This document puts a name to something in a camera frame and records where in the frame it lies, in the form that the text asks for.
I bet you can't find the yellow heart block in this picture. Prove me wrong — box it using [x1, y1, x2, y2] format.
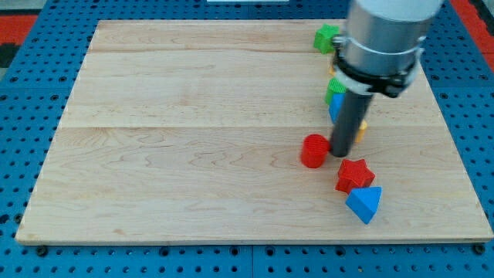
[354, 120, 367, 143]

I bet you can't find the wooden board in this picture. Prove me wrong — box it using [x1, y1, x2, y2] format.
[15, 20, 493, 246]

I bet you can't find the red star block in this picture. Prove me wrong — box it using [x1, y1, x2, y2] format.
[335, 159, 376, 195]

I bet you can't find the green star block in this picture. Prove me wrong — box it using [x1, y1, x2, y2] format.
[313, 23, 340, 54]

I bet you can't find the green cylinder block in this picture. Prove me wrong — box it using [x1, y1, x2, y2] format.
[324, 77, 347, 105]

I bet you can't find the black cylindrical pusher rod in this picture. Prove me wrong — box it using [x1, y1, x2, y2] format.
[330, 90, 374, 158]

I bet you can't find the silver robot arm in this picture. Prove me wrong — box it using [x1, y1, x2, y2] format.
[332, 0, 443, 98]

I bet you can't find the blue triangle block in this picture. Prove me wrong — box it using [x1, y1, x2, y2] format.
[346, 186, 382, 225]

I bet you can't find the red cylinder block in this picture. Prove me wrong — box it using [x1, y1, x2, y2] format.
[300, 134, 330, 168]

